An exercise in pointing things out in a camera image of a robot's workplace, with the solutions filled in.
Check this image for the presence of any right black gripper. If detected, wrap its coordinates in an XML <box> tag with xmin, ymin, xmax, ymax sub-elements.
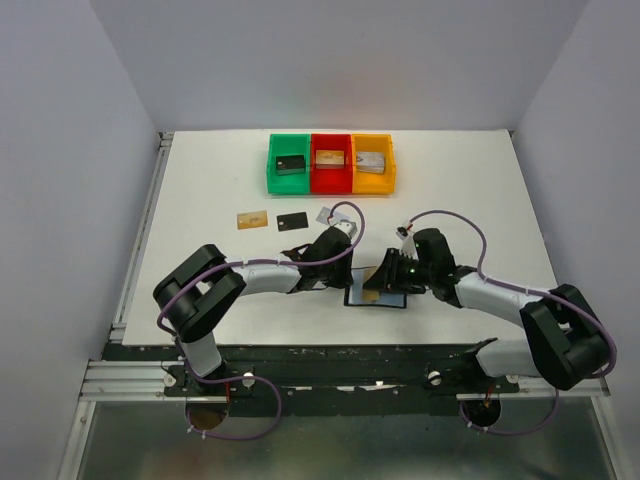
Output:
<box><xmin>362</xmin><ymin>247</ymin><xmax>434</xmax><ymax>295</ymax></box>

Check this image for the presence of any black leather card holder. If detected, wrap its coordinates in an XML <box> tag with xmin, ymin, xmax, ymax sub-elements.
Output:
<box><xmin>343</xmin><ymin>267</ymin><xmax>408</xmax><ymax>309</ymax></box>

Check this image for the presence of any silver credit card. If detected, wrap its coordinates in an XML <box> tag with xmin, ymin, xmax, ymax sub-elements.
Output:
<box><xmin>316</xmin><ymin>207</ymin><xmax>341</xmax><ymax>226</ymax></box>

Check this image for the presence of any black credit card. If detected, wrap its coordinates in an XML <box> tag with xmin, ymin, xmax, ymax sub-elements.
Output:
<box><xmin>276</xmin><ymin>212</ymin><xmax>309</xmax><ymax>232</ymax></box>

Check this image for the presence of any gold VIP card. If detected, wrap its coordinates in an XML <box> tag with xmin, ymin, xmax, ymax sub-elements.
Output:
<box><xmin>236</xmin><ymin>210</ymin><xmax>269</xmax><ymax>230</ymax></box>

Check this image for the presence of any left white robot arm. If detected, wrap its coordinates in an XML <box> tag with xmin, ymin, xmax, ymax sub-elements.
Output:
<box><xmin>152</xmin><ymin>220</ymin><xmax>358</xmax><ymax>395</ymax></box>

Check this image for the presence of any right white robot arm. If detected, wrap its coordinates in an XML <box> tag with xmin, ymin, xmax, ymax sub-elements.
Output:
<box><xmin>364</xmin><ymin>228</ymin><xmax>611</xmax><ymax>392</ymax></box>

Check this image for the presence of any silver card in orange bin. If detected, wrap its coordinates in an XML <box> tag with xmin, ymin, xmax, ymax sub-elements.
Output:
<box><xmin>355</xmin><ymin>151</ymin><xmax>386</xmax><ymax>175</ymax></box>

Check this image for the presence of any gold card in red bin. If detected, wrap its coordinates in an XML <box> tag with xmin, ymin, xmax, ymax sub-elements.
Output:
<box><xmin>315</xmin><ymin>150</ymin><xmax>345</xmax><ymax>169</ymax></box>

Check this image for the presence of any black card in green bin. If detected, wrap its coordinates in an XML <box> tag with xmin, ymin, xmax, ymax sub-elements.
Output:
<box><xmin>275</xmin><ymin>154</ymin><xmax>307</xmax><ymax>176</ymax></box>

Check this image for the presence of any orange plastic bin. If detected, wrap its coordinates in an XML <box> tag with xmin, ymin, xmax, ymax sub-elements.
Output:
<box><xmin>352</xmin><ymin>133</ymin><xmax>396</xmax><ymax>195</ymax></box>

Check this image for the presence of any red plastic bin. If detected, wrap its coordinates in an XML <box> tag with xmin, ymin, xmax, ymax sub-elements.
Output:
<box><xmin>310</xmin><ymin>133</ymin><xmax>353</xmax><ymax>195</ymax></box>

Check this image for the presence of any green plastic bin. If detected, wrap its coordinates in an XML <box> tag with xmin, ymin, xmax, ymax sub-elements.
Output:
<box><xmin>266</xmin><ymin>133</ymin><xmax>311</xmax><ymax>195</ymax></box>

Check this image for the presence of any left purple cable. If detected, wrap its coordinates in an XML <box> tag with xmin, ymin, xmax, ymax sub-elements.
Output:
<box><xmin>157</xmin><ymin>201</ymin><xmax>366</xmax><ymax>441</ymax></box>

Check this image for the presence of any purple cable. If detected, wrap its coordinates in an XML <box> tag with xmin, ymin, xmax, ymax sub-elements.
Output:
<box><xmin>157</xmin><ymin>201</ymin><xmax>366</xmax><ymax>441</ymax></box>
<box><xmin>396</xmin><ymin>208</ymin><xmax>617</xmax><ymax>436</ymax></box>

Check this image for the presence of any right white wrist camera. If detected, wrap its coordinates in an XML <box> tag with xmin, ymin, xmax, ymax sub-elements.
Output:
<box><xmin>396</xmin><ymin>223</ymin><xmax>418</xmax><ymax>260</ymax></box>

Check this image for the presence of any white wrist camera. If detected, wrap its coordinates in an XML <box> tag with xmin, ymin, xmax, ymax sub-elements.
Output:
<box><xmin>329</xmin><ymin>219</ymin><xmax>358</xmax><ymax>241</ymax></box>
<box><xmin>396</xmin><ymin>223</ymin><xmax>418</xmax><ymax>260</ymax></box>

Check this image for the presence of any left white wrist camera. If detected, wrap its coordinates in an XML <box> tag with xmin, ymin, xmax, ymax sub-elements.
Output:
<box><xmin>329</xmin><ymin>219</ymin><xmax>358</xmax><ymax>241</ymax></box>

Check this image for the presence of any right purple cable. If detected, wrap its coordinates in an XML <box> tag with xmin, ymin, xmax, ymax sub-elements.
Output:
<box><xmin>396</xmin><ymin>208</ymin><xmax>617</xmax><ymax>436</ymax></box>

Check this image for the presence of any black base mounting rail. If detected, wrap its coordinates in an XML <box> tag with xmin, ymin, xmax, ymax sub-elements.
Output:
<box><xmin>102</xmin><ymin>340</ymin><xmax>586</xmax><ymax>419</ymax></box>

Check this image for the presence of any aluminium frame rail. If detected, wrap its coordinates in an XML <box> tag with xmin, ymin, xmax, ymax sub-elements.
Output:
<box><xmin>57</xmin><ymin>132</ymin><xmax>174</xmax><ymax>479</ymax></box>

